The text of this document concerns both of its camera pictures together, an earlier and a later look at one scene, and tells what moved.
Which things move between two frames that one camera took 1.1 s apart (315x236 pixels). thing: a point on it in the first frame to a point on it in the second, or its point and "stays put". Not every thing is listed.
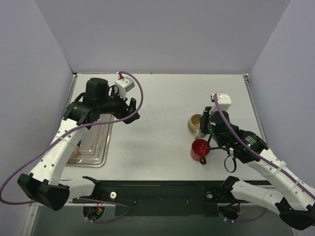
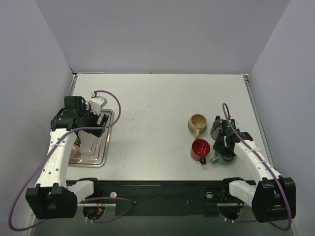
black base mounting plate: x=163 y=198 stays put
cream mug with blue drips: x=194 y=124 stays put
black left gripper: x=128 y=109 to x=99 y=124
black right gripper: x=204 y=120 to x=224 y=146
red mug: x=199 y=149 stays put
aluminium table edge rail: x=246 y=78 stays put
